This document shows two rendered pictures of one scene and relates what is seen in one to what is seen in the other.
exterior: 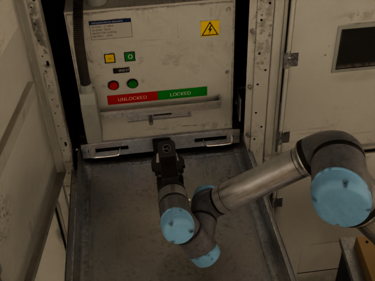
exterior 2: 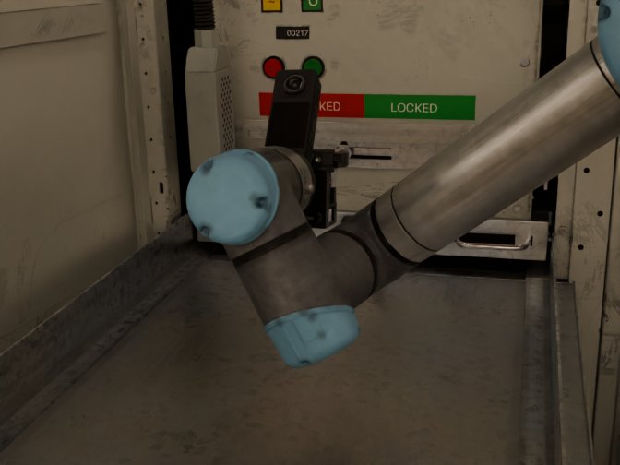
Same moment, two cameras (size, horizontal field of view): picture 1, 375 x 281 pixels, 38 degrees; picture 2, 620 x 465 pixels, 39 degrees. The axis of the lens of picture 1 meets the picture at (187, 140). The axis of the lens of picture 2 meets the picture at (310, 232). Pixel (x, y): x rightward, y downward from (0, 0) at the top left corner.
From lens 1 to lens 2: 82 cm
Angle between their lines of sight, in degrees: 27
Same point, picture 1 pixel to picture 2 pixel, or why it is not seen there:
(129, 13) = not seen: outside the picture
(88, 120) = (196, 109)
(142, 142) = not seen: hidden behind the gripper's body
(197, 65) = (457, 38)
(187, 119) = not seen: hidden behind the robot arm
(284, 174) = (564, 95)
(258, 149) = (590, 280)
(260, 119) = (597, 190)
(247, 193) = (460, 173)
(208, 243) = (317, 284)
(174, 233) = (213, 199)
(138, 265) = (182, 400)
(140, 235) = (228, 357)
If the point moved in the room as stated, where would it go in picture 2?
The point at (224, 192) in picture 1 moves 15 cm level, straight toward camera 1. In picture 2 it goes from (406, 182) to (341, 229)
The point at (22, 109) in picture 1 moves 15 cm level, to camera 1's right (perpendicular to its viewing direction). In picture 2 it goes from (41, 11) to (146, 11)
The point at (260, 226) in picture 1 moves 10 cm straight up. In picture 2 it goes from (534, 392) to (540, 304)
